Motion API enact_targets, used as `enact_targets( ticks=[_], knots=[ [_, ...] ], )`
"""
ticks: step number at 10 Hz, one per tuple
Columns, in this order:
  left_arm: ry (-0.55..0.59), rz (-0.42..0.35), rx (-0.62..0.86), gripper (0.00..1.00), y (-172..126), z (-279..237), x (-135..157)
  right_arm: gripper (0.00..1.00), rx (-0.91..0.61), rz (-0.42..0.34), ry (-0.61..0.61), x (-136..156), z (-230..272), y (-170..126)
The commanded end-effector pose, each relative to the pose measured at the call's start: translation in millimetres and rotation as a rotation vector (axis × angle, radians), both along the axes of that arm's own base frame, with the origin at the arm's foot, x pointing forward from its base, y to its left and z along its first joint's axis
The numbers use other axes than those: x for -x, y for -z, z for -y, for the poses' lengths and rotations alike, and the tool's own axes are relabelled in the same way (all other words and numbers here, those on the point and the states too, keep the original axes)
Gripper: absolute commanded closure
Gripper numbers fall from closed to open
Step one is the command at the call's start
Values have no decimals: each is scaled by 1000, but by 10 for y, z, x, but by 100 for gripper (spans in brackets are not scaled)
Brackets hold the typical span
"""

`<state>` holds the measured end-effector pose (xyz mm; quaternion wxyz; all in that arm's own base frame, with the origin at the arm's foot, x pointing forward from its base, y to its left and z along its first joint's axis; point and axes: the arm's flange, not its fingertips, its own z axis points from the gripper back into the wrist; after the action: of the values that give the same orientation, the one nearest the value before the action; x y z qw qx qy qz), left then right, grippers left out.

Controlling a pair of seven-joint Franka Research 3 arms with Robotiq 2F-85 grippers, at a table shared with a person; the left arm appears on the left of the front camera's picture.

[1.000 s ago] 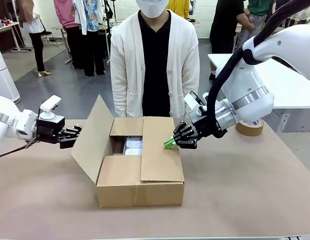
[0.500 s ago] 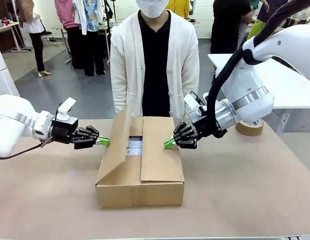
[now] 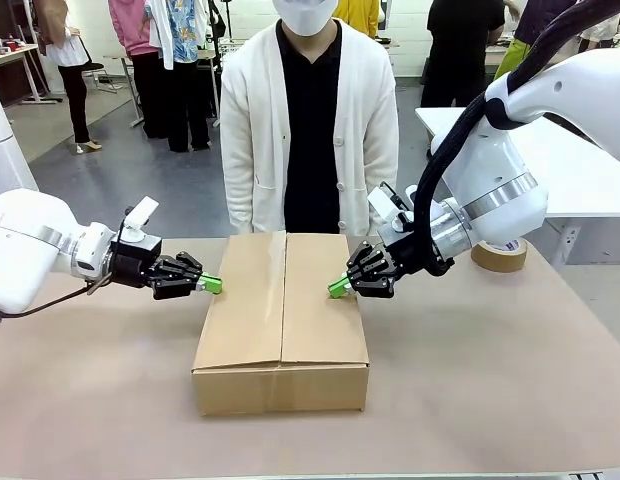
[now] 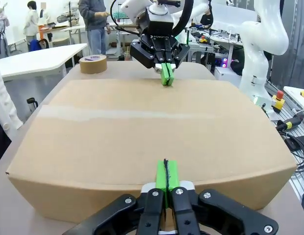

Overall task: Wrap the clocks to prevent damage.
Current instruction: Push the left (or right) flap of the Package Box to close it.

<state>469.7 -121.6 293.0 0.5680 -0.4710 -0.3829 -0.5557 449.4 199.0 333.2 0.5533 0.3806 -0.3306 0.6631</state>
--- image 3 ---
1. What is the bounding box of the person in pink hoodie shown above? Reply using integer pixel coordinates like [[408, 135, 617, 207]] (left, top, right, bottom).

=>
[[108, 0, 166, 140]]

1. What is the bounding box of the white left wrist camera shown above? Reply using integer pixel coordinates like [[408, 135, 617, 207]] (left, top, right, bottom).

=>
[[120, 196, 160, 245]]

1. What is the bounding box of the person in yellow jacket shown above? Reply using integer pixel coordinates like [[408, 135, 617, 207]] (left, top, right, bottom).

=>
[[333, 0, 381, 39]]

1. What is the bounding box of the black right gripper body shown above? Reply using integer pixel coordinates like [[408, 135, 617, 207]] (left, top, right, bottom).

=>
[[384, 232, 441, 276]]

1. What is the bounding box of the person in white cardigan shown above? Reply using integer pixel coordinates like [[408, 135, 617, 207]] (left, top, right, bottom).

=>
[[219, 0, 401, 237]]

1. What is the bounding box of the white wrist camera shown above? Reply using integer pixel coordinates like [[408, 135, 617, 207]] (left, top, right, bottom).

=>
[[120, 196, 160, 245], [367, 182, 417, 236]]

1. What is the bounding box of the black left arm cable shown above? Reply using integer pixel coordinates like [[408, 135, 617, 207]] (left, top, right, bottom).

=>
[[0, 277, 114, 329]]

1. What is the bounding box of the person in lime trousers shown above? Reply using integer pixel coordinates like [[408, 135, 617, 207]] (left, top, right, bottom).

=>
[[493, 0, 584, 81]]

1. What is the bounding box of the person in floral shirt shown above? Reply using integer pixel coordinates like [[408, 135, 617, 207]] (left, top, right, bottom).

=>
[[144, 0, 214, 154]]

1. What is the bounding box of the person's left forearm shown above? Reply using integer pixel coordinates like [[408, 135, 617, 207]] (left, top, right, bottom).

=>
[[362, 144, 400, 236]]

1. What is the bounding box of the brown packing tape roll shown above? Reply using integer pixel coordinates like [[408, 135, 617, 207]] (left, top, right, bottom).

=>
[[470, 238, 529, 274]]

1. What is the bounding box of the background work table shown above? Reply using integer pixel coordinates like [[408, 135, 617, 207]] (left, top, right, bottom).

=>
[[0, 43, 64, 107]]

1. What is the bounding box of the person's right forearm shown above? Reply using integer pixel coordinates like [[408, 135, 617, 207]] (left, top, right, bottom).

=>
[[220, 144, 256, 236]]

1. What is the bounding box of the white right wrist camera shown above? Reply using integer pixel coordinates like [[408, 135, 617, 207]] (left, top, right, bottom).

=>
[[367, 182, 417, 236]]

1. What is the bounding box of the brown cardboard shipping box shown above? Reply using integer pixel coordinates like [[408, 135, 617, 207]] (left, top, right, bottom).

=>
[[190, 231, 372, 418]]

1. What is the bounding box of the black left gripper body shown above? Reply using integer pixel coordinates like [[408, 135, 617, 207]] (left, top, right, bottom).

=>
[[108, 234, 164, 290]]

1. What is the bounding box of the person in black shirt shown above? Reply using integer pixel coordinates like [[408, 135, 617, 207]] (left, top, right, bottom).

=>
[[420, 0, 506, 109]]

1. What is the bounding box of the white face mask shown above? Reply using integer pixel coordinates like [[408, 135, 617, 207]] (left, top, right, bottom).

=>
[[272, 0, 339, 37]]

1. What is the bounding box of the woman in white blouse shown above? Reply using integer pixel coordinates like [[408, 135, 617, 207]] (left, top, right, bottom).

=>
[[32, 0, 105, 155]]

